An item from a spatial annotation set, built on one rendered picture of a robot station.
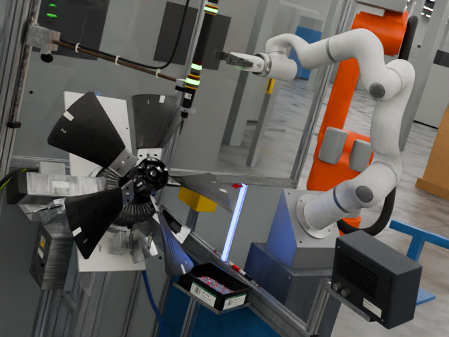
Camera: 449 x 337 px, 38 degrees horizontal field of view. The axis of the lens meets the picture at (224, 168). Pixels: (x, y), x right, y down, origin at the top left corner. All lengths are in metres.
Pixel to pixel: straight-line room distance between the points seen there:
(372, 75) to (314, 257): 0.82
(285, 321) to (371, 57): 0.95
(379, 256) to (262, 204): 1.68
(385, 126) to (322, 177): 3.79
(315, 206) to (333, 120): 3.72
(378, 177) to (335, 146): 3.60
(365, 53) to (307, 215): 0.72
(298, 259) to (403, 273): 0.71
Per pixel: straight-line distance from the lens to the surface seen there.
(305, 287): 2.59
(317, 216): 2.57
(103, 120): 2.25
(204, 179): 2.48
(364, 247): 2.06
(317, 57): 2.31
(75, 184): 2.29
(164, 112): 2.42
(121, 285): 3.36
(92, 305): 2.55
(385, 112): 2.28
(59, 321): 2.82
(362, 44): 2.22
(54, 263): 2.61
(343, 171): 6.01
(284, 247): 2.60
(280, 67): 2.43
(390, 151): 2.34
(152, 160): 2.26
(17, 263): 3.08
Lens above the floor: 1.82
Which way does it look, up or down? 13 degrees down
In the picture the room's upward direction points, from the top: 15 degrees clockwise
